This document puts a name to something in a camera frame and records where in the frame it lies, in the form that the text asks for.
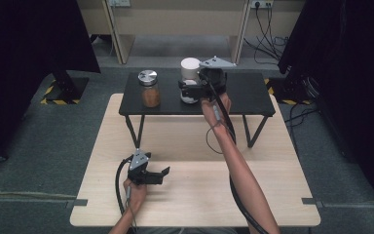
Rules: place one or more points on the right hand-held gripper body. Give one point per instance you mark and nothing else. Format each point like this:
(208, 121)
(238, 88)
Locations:
(216, 78)

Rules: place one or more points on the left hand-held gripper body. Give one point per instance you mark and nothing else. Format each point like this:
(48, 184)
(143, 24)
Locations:
(139, 162)

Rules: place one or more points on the white jar with white lid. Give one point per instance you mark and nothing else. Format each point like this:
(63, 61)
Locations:
(190, 70)

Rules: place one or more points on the black metal rack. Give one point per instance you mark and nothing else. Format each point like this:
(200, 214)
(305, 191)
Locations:
(250, 94)

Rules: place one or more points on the glass spice jar metal lid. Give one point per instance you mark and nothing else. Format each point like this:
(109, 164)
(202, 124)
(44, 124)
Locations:
(150, 91)

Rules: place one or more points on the person's right hand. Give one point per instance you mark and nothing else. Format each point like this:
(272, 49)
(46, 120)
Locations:
(216, 110)

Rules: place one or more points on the person's left hand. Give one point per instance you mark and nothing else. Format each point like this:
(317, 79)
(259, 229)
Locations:
(137, 195)

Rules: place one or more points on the person's grey clothing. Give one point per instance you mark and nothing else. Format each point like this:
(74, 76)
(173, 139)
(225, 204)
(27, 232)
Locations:
(188, 231)

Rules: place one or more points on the black stand base striped tape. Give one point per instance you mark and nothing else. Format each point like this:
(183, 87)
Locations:
(289, 92)
(66, 89)

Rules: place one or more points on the dark curtain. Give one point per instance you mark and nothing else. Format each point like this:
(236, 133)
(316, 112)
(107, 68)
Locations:
(354, 81)
(29, 65)

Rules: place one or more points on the white wall socket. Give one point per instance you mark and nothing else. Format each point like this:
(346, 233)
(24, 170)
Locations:
(119, 2)
(261, 3)

